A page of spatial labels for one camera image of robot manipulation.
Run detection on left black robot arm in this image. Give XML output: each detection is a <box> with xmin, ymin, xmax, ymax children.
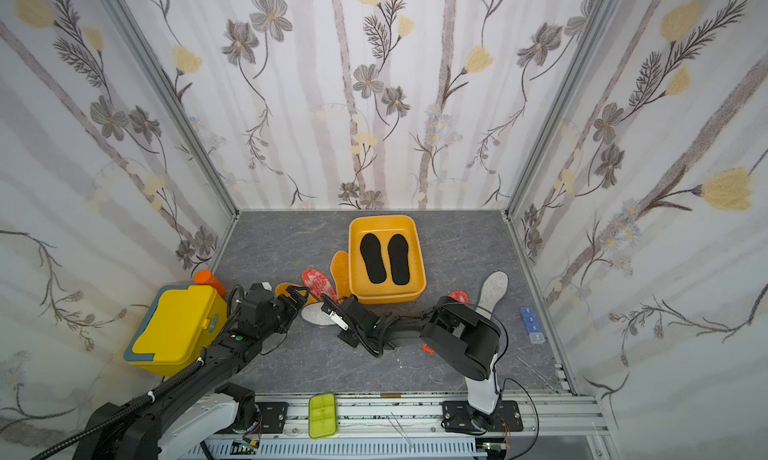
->
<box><xmin>35</xmin><ymin>283</ymin><xmax>311</xmax><ymax>459</ymax></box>

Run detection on blue pill organizer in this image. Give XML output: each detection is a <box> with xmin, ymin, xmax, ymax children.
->
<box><xmin>520</xmin><ymin>306</ymin><xmax>546</xmax><ymax>344</ymax></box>

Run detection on yellow lidded lunch box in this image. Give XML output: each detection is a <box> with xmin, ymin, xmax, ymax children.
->
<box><xmin>123</xmin><ymin>285</ymin><xmax>228</xmax><ymax>377</ymax></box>

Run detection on grey felt insole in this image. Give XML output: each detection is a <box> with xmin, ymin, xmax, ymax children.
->
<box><xmin>475</xmin><ymin>271</ymin><xmax>509</xmax><ymax>319</ymax></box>
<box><xmin>301</xmin><ymin>303</ymin><xmax>336</xmax><ymax>326</ymax></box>

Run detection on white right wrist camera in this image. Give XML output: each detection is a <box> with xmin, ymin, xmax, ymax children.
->
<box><xmin>320</xmin><ymin>293</ymin><xmax>349</xmax><ymax>331</ymax></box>

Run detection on red white patterned insole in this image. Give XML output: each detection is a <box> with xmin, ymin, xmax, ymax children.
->
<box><xmin>301</xmin><ymin>268</ymin><xmax>338</xmax><ymax>304</ymax></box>

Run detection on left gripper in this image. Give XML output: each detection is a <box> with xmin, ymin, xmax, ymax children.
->
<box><xmin>258</xmin><ymin>285</ymin><xmax>312</xmax><ymax>343</ymax></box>

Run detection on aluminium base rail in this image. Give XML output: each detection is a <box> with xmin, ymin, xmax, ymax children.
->
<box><xmin>187</xmin><ymin>387</ymin><xmax>619</xmax><ymax>459</ymax></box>

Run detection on yellow plastic storage box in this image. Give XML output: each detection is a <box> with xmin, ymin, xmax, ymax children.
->
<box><xmin>348</xmin><ymin>214</ymin><xmax>427</xmax><ymax>305</ymax></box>

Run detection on narrow yellow fuzzy insole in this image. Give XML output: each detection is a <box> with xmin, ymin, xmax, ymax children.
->
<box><xmin>330</xmin><ymin>251</ymin><xmax>351</xmax><ymax>302</ymax></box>

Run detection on orange cylinder bottle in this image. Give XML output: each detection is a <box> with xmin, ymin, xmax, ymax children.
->
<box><xmin>193</xmin><ymin>269</ymin><xmax>227</xmax><ymax>298</ymax></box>

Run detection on black insole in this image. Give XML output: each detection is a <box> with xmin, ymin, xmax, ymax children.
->
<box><xmin>388</xmin><ymin>234</ymin><xmax>410</xmax><ymax>286</ymax></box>
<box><xmin>360</xmin><ymin>233</ymin><xmax>387</xmax><ymax>284</ymax></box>

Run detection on wide yellow fuzzy insole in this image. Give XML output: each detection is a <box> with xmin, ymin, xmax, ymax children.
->
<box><xmin>274</xmin><ymin>282</ymin><xmax>318</xmax><ymax>305</ymax></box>

